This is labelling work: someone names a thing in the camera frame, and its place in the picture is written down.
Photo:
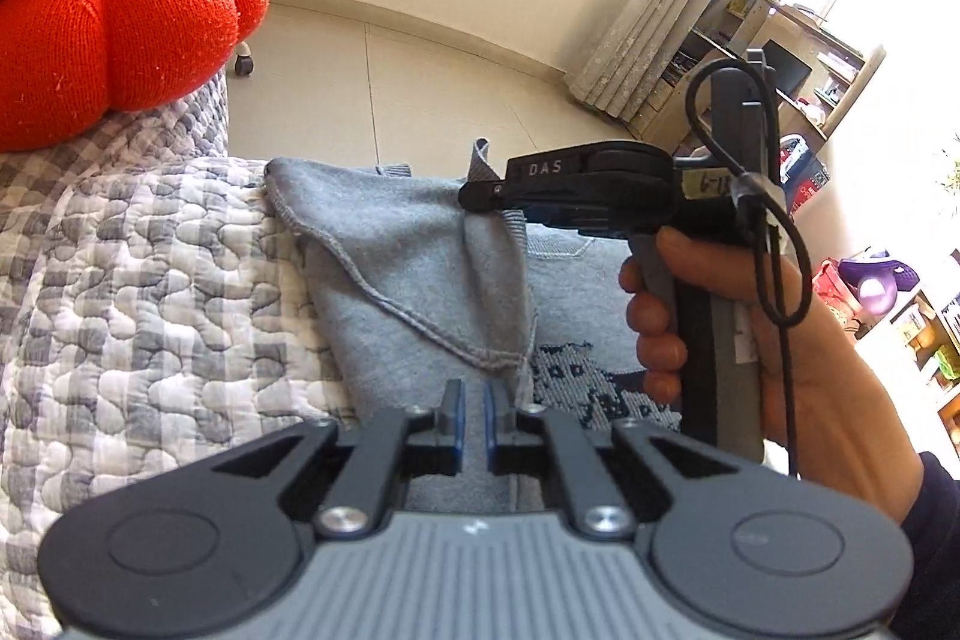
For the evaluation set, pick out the red plastic basket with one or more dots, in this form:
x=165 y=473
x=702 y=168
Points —
x=837 y=295

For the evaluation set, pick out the person's right hand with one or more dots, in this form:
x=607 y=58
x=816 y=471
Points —
x=820 y=399

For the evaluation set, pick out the purple round toy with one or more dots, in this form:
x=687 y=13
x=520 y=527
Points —
x=876 y=279

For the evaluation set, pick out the black monitor on desk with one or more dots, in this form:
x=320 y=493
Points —
x=791 y=72

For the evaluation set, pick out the grey white quilted blanket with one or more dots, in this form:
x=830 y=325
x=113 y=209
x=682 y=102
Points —
x=152 y=314

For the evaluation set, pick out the grey knit cat sweater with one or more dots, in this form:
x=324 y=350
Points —
x=411 y=292

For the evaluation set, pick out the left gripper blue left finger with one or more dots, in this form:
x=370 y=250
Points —
x=377 y=462

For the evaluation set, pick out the white paper shopping bag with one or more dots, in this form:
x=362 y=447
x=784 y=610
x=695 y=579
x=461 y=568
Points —
x=802 y=173

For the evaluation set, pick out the wooden desk shelf unit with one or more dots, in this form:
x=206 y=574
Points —
x=839 y=72

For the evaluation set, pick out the dark blue sleeve forearm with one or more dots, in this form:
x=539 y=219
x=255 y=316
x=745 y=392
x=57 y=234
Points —
x=931 y=605

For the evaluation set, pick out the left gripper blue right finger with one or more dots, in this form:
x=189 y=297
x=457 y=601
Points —
x=549 y=447

